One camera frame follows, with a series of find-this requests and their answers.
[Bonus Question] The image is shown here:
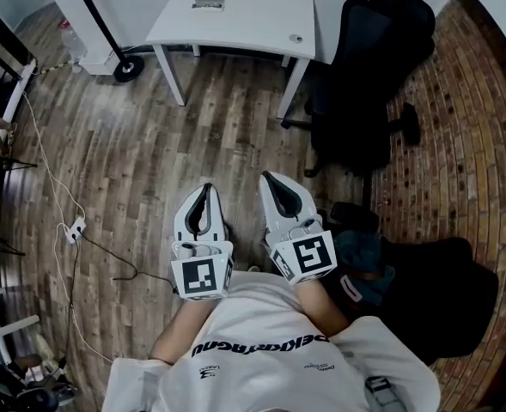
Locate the black stand with round base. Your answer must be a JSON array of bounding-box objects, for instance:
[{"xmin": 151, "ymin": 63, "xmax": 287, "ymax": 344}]
[{"xmin": 58, "ymin": 0, "xmax": 146, "ymax": 84}]

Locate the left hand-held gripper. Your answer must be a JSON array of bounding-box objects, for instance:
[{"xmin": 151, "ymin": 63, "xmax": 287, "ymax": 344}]
[{"xmin": 170, "ymin": 183, "xmax": 235, "ymax": 302}]

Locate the person's white printed t-shirt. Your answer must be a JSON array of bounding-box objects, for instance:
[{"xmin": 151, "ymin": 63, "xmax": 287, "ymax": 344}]
[{"xmin": 101, "ymin": 270, "xmax": 442, "ymax": 412}]

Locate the black mesh office chair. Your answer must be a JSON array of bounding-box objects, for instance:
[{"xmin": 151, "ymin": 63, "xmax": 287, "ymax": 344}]
[{"xmin": 279, "ymin": 0, "xmax": 436, "ymax": 179}]

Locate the black cable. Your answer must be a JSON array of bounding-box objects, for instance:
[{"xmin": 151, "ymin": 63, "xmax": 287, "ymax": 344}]
[{"xmin": 61, "ymin": 228, "xmax": 180, "ymax": 367}]

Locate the white power strip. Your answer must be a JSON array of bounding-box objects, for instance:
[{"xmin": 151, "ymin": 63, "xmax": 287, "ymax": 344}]
[{"xmin": 64, "ymin": 215, "xmax": 87, "ymax": 245}]

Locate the small flat packet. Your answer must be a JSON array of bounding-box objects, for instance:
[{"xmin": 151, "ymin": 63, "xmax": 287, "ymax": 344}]
[{"xmin": 192, "ymin": 0, "xmax": 226, "ymax": 14}]

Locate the person's right forearm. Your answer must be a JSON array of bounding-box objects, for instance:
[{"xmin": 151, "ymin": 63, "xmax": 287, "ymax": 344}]
[{"xmin": 294, "ymin": 278, "xmax": 351, "ymax": 339}]

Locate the pile of dark shoes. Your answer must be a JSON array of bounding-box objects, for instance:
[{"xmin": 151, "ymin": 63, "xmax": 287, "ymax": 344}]
[{"xmin": 0, "ymin": 349, "xmax": 80, "ymax": 412}]

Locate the clear plastic bottle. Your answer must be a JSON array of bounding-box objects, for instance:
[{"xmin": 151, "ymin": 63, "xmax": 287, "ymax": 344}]
[{"xmin": 60, "ymin": 27, "xmax": 87, "ymax": 75}]

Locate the white desk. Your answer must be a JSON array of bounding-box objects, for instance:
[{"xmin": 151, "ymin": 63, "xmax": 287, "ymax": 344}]
[{"xmin": 144, "ymin": 0, "xmax": 317, "ymax": 120}]

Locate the white cable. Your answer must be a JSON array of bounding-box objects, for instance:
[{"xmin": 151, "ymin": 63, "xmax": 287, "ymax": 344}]
[{"xmin": 20, "ymin": 90, "xmax": 116, "ymax": 365}]

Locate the grey strap buckle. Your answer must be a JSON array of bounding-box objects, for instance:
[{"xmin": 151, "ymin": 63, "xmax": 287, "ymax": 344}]
[{"xmin": 365, "ymin": 374, "xmax": 399, "ymax": 408}]

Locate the dark blue cloth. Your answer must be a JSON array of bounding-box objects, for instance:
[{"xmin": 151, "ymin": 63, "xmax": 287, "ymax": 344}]
[{"xmin": 332, "ymin": 228, "xmax": 396, "ymax": 307}]

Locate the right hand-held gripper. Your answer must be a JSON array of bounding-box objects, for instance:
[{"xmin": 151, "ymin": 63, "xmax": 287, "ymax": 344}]
[{"xmin": 259, "ymin": 170, "xmax": 338, "ymax": 286}]

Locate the person's left forearm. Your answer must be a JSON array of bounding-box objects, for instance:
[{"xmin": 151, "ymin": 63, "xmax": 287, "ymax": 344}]
[{"xmin": 149, "ymin": 297, "xmax": 220, "ymax": 365}]

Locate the white cabinet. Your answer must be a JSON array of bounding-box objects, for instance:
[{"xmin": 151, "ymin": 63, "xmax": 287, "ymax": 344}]
[{"xmin": 40, "ymin": 0, "xmax": 123, "ymax": 76}]

